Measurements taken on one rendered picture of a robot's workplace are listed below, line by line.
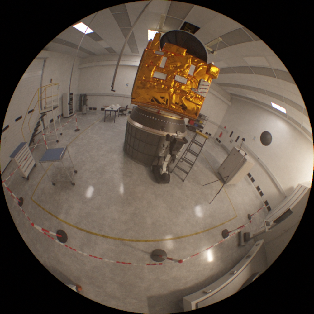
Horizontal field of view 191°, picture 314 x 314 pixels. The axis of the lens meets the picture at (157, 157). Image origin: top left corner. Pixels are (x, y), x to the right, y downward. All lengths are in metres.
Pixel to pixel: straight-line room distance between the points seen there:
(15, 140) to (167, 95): 7.49
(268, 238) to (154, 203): 4.70
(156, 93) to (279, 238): 6.32
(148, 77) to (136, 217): 3.25
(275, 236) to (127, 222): 5.06
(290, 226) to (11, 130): 11.64
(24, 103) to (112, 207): 7.00
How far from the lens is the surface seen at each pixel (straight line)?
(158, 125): 2.54
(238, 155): 4.34
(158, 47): 2.98
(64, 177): 2.81
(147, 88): 2.57
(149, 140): 2.63
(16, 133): 7.06
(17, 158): 3.89
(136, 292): 2.44
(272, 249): 5.21
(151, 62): 2.74
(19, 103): 7.12
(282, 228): 4.80
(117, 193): 2.40
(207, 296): 2.53
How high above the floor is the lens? 2.11
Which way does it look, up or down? 36 degrees down
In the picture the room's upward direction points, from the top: 19 degrees clockwise
